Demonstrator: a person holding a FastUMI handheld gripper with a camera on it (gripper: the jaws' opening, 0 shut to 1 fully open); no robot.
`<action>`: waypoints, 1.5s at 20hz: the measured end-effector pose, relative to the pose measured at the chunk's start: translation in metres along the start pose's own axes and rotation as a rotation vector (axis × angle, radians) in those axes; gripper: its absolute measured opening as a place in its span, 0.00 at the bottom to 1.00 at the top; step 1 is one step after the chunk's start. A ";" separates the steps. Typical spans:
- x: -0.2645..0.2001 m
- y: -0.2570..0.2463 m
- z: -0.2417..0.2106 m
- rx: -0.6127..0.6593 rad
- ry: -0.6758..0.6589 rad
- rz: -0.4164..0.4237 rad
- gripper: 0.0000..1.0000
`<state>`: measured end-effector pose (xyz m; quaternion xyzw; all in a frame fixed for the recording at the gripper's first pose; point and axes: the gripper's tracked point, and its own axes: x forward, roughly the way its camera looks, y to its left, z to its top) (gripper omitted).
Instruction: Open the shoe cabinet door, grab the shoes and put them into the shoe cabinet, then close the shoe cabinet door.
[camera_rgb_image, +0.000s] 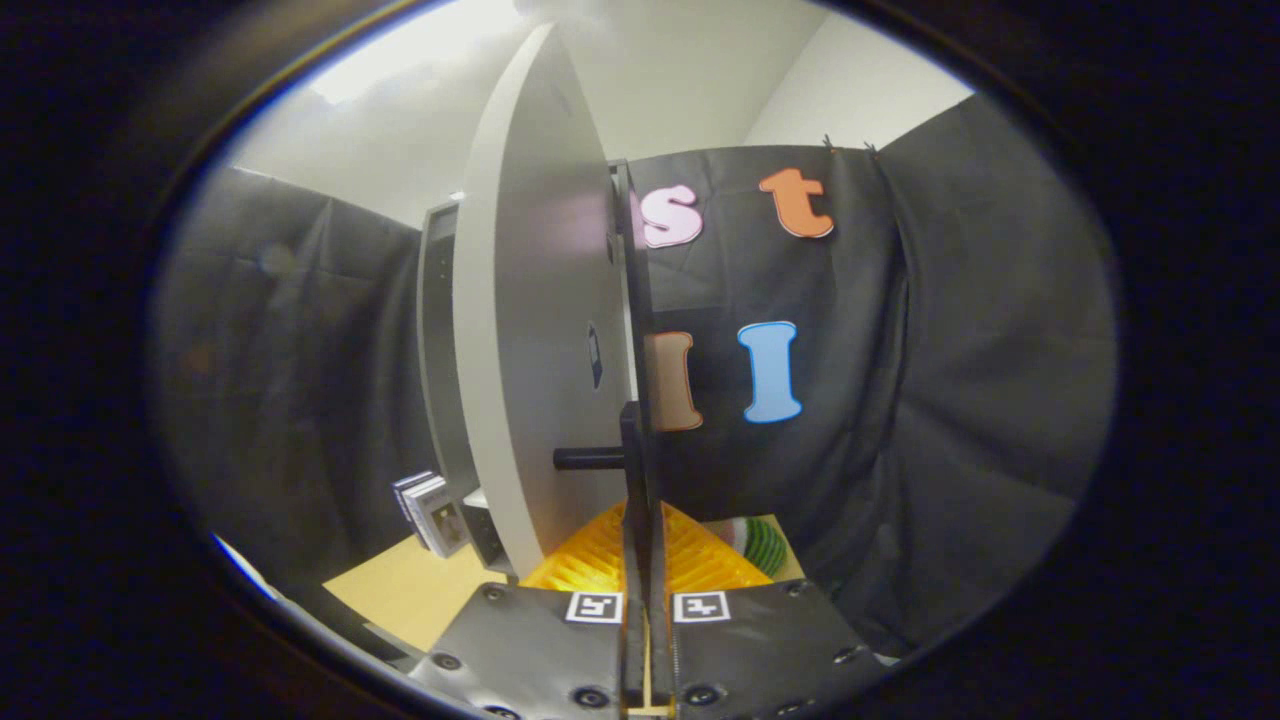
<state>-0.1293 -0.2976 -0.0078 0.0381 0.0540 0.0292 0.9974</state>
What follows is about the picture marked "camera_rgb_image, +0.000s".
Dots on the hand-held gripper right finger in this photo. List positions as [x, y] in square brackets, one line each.
[760, 650]

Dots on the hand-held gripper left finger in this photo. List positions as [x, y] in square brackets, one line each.
[530, 650]

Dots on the white shoe cabinet door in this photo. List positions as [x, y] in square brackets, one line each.
[540, 300]

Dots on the watermelon slice toy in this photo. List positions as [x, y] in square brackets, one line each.
[762, 545]

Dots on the black backdrop cloth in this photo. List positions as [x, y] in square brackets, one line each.
[900, 350]

